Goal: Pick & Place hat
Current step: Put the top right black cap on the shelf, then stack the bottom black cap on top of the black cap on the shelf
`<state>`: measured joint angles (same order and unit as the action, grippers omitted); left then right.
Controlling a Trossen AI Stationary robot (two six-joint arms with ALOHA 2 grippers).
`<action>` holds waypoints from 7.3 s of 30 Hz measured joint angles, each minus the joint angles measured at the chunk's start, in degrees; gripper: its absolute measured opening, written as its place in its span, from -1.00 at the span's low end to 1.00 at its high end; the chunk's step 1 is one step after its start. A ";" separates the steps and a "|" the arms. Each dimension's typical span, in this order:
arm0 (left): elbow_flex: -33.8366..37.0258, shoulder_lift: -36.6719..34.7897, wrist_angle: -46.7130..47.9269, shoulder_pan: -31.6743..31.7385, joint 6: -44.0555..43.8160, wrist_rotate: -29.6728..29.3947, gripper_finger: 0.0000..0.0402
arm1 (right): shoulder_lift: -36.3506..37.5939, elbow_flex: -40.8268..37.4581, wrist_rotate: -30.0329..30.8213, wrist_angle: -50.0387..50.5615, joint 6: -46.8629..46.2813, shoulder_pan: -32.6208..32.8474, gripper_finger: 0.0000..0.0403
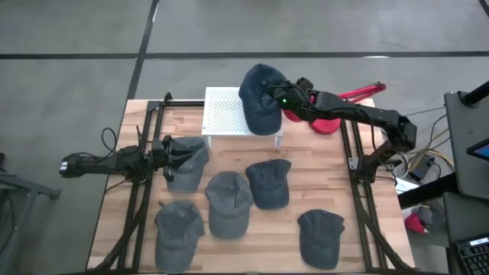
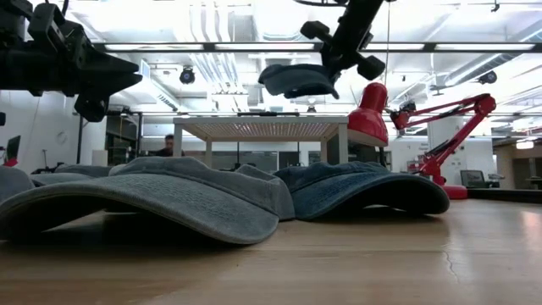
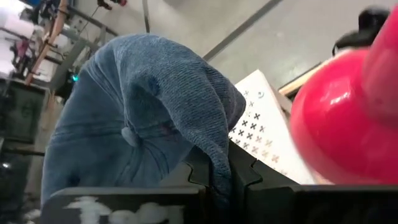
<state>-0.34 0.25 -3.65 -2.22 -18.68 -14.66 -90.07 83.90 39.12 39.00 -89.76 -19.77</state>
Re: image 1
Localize white perforated metal rack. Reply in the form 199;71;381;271
201;86;284;149

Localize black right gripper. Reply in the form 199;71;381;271
264;83;316;115

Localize navy baseball cap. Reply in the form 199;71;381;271
296;209;346;271
238;63;288;136
244;158;293;211

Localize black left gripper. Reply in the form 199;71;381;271
151;135;206;183

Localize white paper sheet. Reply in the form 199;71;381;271
393;176;421;196

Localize black desk beam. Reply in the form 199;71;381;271
397;172;458;210

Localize grey side desk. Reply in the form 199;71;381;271
442;90;489;202

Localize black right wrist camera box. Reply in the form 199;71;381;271
295;76;316;94

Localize black cable loop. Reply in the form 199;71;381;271
100;127;119;154

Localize black keyboard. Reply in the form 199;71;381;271
455;235;489;275

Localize grey metal stand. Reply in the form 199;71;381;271
0;151;63;275

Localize black pole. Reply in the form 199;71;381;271
459;79;489;108

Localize red cloth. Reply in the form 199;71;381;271
403;212;429;235

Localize black power adapter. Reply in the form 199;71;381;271
409;154;437;183

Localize grey baseball cap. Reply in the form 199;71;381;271
165;136;211;194
154;199;206;274
204;170;254;240

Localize tablet screen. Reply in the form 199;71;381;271
466;137;489;162

